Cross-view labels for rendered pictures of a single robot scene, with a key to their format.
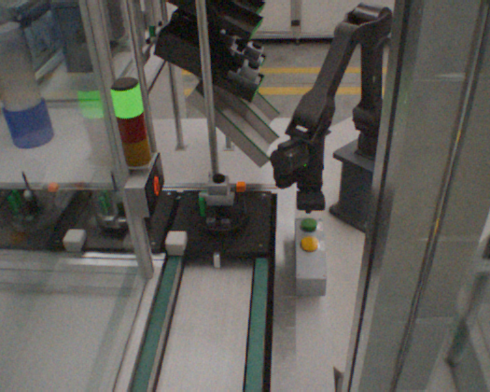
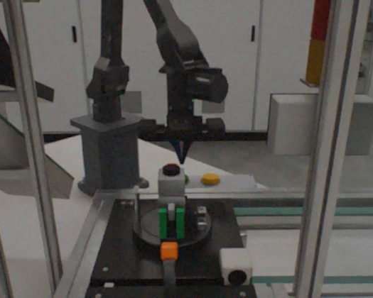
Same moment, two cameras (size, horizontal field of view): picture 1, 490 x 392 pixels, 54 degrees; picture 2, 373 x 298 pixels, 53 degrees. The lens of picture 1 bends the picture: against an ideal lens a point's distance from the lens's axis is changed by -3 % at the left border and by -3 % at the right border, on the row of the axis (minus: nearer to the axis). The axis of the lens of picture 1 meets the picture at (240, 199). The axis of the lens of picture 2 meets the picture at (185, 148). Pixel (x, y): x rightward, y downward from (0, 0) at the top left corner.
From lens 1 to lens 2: 125 cm
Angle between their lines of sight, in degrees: 83
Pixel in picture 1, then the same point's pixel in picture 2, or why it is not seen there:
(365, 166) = (133, 121)
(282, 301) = (293, 194)
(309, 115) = (191, 40)
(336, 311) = not seen: hidden behind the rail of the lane
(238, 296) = (279, 237)
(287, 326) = not seen: hidden behind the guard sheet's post
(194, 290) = (286, 272)
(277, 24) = not seen: outside the picture
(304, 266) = (241, 183)
